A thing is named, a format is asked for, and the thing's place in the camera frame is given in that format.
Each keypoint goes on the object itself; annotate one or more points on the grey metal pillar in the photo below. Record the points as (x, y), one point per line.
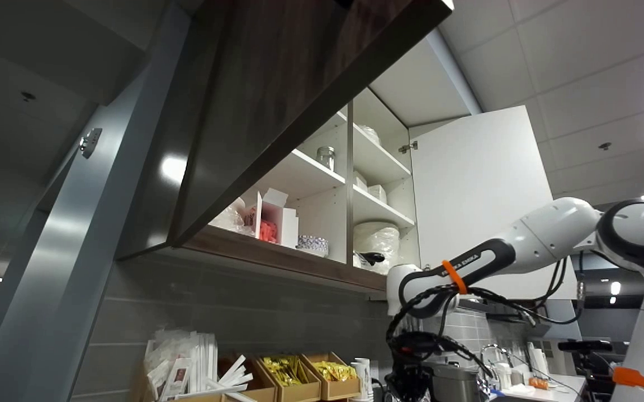
(57, 278)

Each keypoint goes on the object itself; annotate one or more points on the dark wood cabinet door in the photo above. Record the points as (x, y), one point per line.
(260, 76)

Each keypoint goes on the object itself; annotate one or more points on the red white box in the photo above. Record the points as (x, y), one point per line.
(274, 221)

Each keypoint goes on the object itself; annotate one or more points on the yellow sachets left bin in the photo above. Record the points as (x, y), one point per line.
(284, 372)

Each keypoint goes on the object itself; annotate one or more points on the wooden condiment organizer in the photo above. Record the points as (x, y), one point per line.
(311, 389)

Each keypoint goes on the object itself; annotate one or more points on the yellow sachets right bin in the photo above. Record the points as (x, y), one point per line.
(335, 372)

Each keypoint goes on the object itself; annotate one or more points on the open white cabinet door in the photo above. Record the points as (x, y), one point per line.
(472, 180)

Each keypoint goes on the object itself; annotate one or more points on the metal jar on shelf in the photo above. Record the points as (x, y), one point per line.
(327, 157)

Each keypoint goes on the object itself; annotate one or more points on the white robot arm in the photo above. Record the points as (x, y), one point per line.
(538, 240)

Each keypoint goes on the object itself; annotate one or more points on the black items on shelf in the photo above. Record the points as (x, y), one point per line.
(372, 258)

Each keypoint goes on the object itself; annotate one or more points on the white stirrer packets bundle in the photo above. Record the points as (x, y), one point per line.
(185, 365)

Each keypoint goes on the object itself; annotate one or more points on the wall cabinet with shelves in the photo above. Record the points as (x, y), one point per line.
(372, 180)

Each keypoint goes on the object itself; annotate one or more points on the yellow sachets bin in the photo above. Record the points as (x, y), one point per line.
(335, 372)
(284, 372)

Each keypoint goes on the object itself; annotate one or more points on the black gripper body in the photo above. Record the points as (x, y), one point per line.
(411, 378)

